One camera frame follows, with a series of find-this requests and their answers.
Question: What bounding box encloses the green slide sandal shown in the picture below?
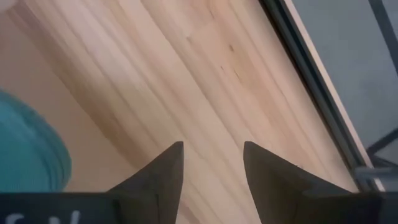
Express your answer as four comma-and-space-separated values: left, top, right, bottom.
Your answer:
0, 88, 73, 193

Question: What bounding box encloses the black aluminium table frame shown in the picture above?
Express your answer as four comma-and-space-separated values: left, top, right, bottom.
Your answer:
257, 0, 398, 194

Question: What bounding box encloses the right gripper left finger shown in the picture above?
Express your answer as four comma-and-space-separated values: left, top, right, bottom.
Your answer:
107, 141, 185, 224

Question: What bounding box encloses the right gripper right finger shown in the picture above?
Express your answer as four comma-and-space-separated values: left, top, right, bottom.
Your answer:
243, 141, 354, 224

